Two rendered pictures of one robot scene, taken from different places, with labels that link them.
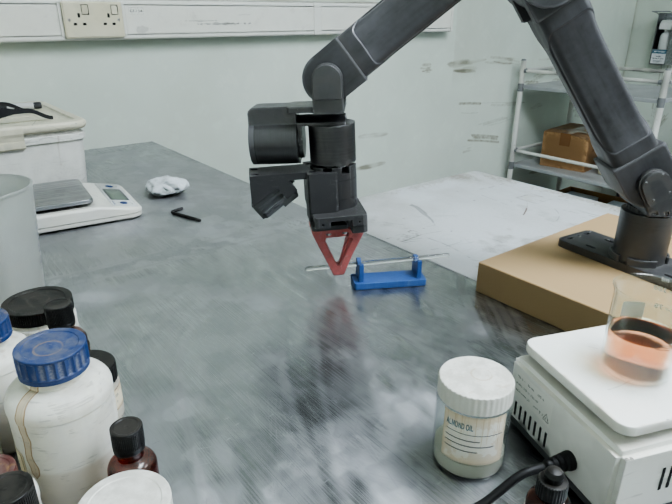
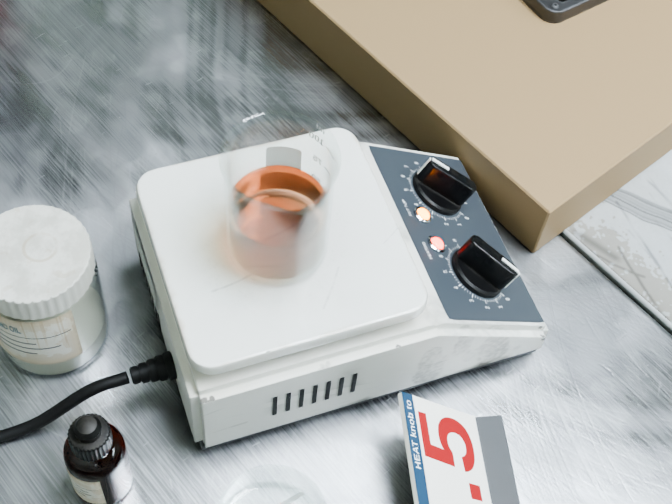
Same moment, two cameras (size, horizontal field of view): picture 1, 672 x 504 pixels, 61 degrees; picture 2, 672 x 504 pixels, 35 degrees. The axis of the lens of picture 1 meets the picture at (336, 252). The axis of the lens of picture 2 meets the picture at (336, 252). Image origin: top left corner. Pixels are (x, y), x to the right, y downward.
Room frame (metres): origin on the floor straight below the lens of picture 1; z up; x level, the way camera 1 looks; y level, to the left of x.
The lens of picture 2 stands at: (0.08, -0.22, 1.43)
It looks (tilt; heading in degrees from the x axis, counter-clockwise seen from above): 56 degrees down; 352
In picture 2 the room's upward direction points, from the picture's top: 7 degrees clockwise
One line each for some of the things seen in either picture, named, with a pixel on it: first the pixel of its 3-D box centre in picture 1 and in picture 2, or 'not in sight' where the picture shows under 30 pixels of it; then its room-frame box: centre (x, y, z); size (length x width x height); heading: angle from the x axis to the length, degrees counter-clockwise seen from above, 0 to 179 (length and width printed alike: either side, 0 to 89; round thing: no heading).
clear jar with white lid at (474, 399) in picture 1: (471, 417); (43, 293); (0.37, -0.11, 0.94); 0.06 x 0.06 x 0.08
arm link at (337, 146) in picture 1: (327, 142); not in sight; (0.69, 0.01, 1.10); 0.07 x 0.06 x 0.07; 87
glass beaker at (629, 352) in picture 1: (646, 330); (281, 206); (0.37, -0.23, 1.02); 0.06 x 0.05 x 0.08; 22
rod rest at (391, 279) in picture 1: (388, 271); not in sight; (0.71, -0.07, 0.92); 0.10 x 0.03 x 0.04; 99
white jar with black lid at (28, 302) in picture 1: (43, 330); not in sight; (0.52, 0.31, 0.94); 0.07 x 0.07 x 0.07
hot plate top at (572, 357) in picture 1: (630, 370); (278, 242); (0.38, -0.23, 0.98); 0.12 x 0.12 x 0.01; 17
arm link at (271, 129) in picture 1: (297, 114); not in sight; (0.69, 0.05, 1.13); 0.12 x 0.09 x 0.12; 87
